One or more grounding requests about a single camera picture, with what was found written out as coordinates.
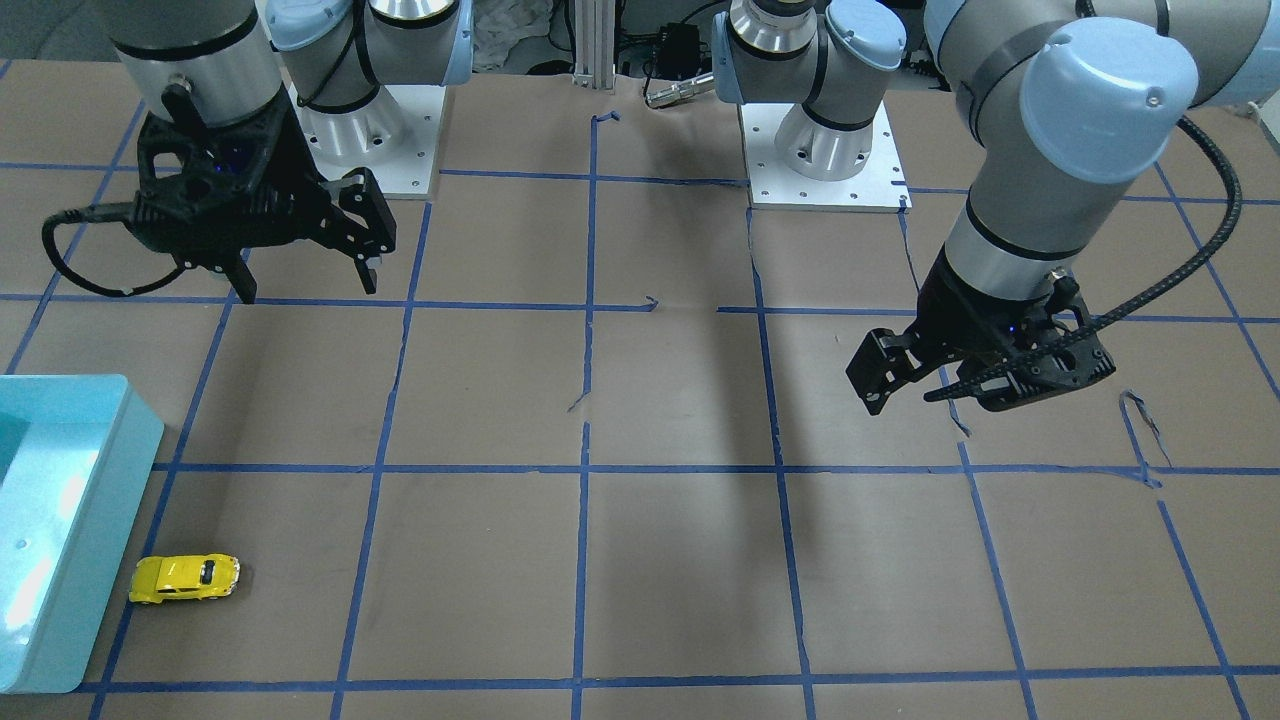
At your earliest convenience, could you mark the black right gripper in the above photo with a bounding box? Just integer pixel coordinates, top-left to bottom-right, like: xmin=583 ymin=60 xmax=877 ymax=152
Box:
xmin=131 ymin=100 xmax=397 ymax=305

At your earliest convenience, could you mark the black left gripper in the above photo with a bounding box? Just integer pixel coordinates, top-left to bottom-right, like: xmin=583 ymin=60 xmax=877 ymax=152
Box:
xmin=845 ymin=252 xmax=1116 ymax=416

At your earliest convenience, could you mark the yellow beetle toy car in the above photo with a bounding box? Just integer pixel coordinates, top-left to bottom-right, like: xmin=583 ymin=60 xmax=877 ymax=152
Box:
xmin=128 ymin=553 xmax=241 ymax=603

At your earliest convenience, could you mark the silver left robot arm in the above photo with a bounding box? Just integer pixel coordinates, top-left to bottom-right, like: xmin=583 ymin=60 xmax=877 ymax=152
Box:
xmin=712 ymin=1 xmax=1277 ymax=415

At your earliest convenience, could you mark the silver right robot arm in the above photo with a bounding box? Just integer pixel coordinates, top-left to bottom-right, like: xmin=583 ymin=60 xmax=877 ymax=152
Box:
xmin=76 ymin=1 xmax=474 ymax=304

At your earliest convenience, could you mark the light blue plastic bin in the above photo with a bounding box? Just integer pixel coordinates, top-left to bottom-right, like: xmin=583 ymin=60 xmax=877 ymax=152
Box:
xmin=1 ymin=374 xmax=164 ymax=694

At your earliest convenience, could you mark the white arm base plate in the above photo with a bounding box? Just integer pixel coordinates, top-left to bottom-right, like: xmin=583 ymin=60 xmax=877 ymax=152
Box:
xmin=739 ymin=102 xmax=913 ymax=213
xmin=294 ymin=85 xmax=448 ymax=201

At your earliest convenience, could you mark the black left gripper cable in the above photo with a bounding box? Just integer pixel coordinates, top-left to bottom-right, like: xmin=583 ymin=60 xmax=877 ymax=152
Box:
xmin=922 ymin=115 xmax=1244 ymax=404

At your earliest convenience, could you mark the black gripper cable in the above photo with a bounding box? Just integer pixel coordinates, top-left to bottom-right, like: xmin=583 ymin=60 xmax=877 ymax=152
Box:
xmin=41 ymin=200 xmax=191 ymax=299
xmin=922 ymin=115 xmax=1244 ymax=404

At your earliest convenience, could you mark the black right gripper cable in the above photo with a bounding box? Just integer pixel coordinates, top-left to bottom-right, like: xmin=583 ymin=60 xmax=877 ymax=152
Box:
xmin=41 ymin=200 xmax=191 ymax=299

